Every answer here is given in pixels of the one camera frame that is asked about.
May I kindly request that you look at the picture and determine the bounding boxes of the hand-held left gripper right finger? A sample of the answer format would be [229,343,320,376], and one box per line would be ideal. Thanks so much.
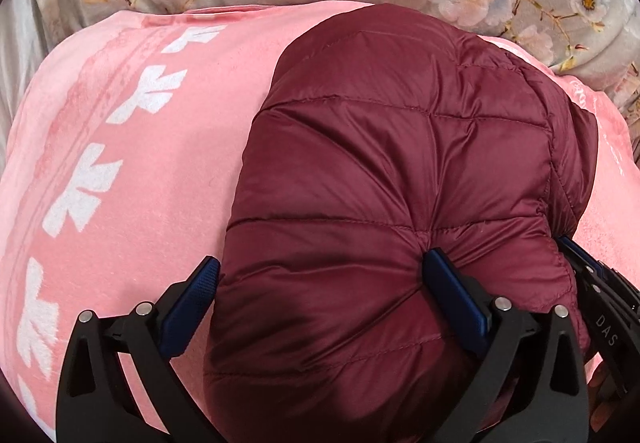
[422,247,592,443]

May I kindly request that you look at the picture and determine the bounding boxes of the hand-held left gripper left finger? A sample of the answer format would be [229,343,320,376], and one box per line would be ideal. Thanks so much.
[55,255,222,443]

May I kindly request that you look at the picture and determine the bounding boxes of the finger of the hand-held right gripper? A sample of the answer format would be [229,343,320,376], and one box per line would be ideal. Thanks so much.
[582,257,640,319]
[555,235,632,399]

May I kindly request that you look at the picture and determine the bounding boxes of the maroon quilted puffer jacket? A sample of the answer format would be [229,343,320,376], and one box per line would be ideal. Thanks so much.
[203,3,601,443]

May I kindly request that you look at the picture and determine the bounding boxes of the person's right hand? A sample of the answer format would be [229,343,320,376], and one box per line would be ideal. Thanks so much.
[586,363,617,420]

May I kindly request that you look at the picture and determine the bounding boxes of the pink patterned blanket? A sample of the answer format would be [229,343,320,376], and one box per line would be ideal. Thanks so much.
[0,0,635,443]

